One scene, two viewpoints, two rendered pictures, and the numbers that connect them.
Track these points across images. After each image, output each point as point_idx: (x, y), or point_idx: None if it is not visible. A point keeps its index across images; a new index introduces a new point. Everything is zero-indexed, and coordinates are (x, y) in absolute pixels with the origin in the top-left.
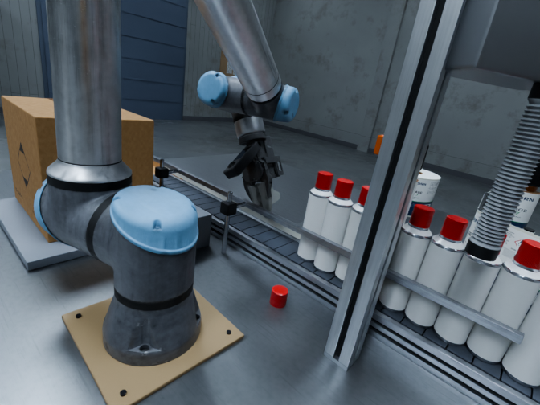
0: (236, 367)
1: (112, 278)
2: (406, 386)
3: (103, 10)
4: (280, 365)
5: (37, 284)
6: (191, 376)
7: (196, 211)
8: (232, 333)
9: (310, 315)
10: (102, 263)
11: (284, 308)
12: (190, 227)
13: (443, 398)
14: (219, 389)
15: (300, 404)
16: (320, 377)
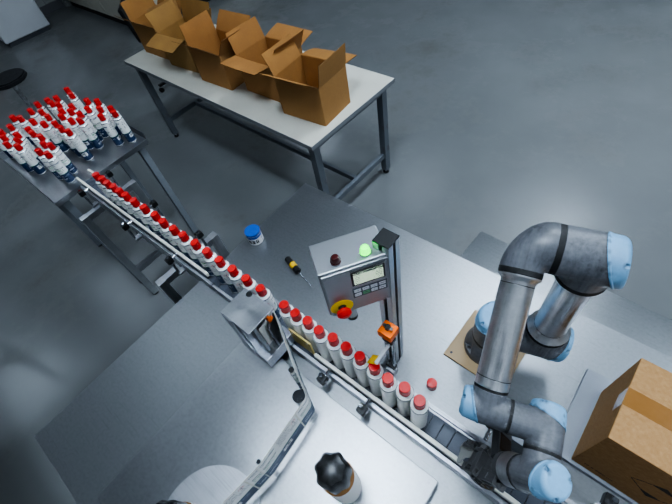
0: (441, 337)
1: (536, 378)
2: (366, 346)
3: (554, 281)
4: (422, 343)
5: (568, 361)
6: (457, 329)
7: (481, 325)
8: (449, 352)
9: (410, 380)
10: (556, 391)
11: (426, 381)
12: (477, 314)
13: (351, 344)
14: (444, 327)
15: (412, 328)
16: (404, 341)
